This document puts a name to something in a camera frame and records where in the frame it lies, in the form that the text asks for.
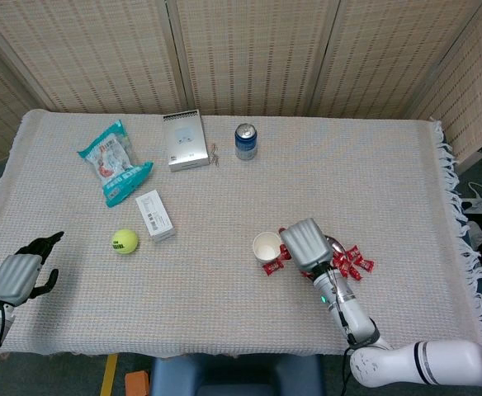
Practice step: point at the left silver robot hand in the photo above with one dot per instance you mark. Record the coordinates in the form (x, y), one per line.
(14, 276)

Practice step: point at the yellow floor tape strip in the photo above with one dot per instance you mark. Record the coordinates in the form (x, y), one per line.
(109, 375)

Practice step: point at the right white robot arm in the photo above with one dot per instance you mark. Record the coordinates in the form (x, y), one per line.
(389, 363)

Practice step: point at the blue soda can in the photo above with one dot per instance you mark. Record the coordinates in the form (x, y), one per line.
(246, 146)

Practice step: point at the small pile of paper clips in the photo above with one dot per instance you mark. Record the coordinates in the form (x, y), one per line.
(215, 158)

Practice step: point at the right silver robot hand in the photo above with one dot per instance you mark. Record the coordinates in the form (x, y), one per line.
(307, 245)

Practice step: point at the orange block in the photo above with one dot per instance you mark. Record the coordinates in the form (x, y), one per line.
(137, 384)

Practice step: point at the yellow tennis ball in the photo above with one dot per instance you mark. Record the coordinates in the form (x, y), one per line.
(127, 241)

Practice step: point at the white paper cup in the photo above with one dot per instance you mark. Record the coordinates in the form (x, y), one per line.
(266, 249)

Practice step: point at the teal snack bag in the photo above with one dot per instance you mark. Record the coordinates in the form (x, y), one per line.
(115, 165)

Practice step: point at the white clamp stand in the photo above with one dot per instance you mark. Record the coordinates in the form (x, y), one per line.
(474, 205)

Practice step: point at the silver grey flat box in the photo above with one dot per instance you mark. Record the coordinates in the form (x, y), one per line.
(185, 142)

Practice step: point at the silver metal bowl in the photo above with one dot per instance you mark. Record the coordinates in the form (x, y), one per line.
(336, 244)

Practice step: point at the beige waffle-weave tablecloth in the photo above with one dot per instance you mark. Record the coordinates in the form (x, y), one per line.
(224, 198)

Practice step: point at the small white barcode box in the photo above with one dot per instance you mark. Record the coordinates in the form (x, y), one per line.
(154, 214)

